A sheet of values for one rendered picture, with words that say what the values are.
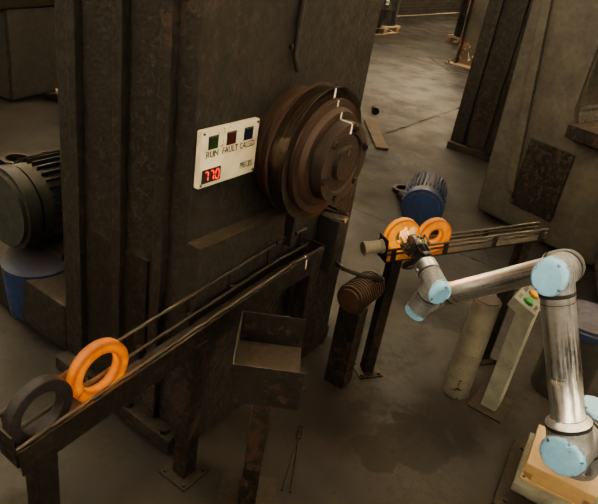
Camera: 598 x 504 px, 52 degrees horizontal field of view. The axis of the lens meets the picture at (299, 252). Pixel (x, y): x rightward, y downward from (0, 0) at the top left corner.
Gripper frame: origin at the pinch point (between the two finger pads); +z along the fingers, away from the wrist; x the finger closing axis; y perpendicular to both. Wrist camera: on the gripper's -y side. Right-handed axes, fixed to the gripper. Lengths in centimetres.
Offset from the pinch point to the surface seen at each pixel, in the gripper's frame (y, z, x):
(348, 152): 47, -8, 42
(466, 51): -251, 654, -491
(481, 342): -32, -37, -35
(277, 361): 4, -59, 71
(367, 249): -5.2, -4.6, 16.4
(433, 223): 4.5, -0.5, -12.4
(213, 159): 47, -13, 88
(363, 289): -18.0, -15.0, 17.9
